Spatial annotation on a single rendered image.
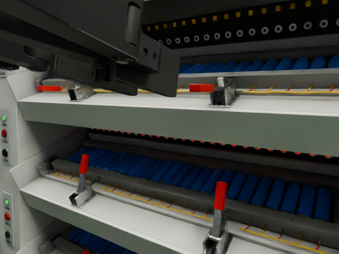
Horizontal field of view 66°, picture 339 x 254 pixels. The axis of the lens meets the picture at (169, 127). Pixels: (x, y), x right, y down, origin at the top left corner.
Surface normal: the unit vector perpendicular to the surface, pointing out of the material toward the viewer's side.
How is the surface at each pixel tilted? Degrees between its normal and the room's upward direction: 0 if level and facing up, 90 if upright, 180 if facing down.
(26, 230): 90
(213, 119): 112
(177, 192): 23
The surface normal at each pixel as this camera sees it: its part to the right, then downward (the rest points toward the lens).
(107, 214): -0.18, -0.89
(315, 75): -0.51, 0.44
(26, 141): 0.84, 0.07
